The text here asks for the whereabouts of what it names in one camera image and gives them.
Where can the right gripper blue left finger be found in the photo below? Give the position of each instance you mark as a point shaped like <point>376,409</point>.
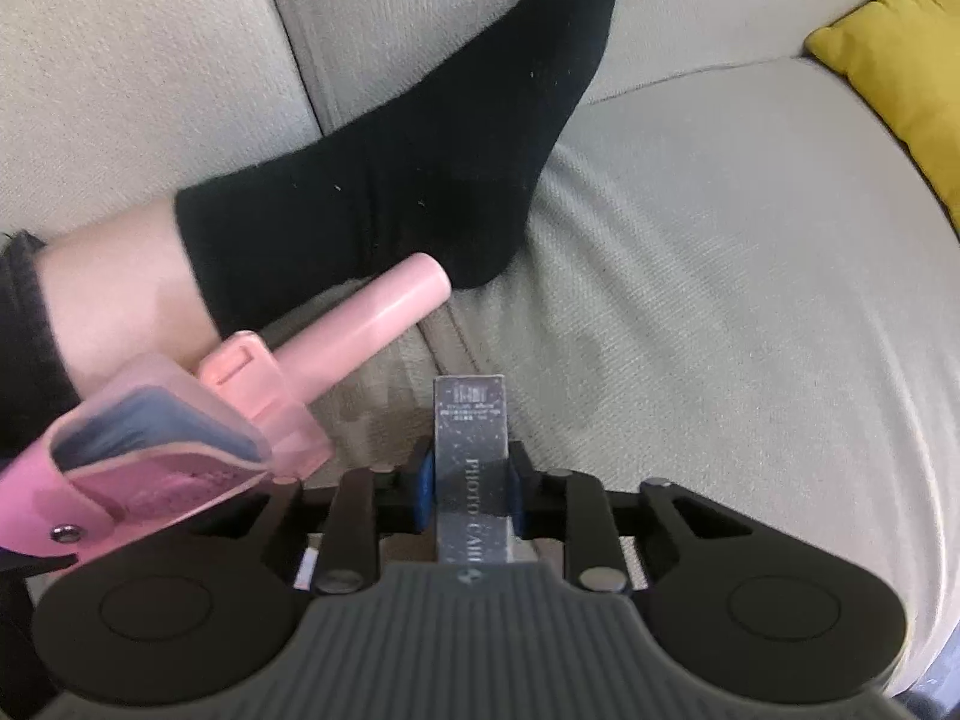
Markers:
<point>366,506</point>

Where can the dark photo card box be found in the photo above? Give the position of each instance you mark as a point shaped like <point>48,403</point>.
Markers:
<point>471,470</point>

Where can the beige fabric sofa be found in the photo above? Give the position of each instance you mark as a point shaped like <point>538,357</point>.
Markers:
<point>734,276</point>

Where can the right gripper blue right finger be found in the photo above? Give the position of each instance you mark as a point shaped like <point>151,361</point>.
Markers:
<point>574,509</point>

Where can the pink card holder wallet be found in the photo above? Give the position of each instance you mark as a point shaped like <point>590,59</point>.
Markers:
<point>150,448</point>

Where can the yellow cushion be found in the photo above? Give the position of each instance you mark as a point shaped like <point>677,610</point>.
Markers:
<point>901,57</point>

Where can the person's left leg black sock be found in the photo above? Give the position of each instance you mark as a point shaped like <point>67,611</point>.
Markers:
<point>447,169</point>

